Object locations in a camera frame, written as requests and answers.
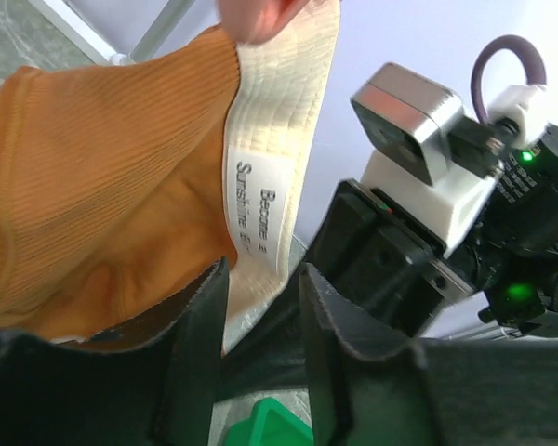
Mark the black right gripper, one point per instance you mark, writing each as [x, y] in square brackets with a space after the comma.
[381, 259]

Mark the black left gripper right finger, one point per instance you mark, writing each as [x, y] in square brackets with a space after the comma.
[371, 385]

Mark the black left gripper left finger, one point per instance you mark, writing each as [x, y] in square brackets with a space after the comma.
[148, 381]

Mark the orange underwear with cream waistband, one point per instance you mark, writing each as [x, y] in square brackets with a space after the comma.
[120, 185]

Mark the pink clothes peg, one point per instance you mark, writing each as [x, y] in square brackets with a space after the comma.
[255, 22]

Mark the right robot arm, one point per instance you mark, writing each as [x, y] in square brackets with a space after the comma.
[511, 252]

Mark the green plastic tray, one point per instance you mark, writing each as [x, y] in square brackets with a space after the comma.
[270, 423]

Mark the metal clothes rack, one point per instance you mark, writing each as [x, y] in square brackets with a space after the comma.
[115, 32]

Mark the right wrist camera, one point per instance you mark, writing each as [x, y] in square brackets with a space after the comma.
[432, 161]

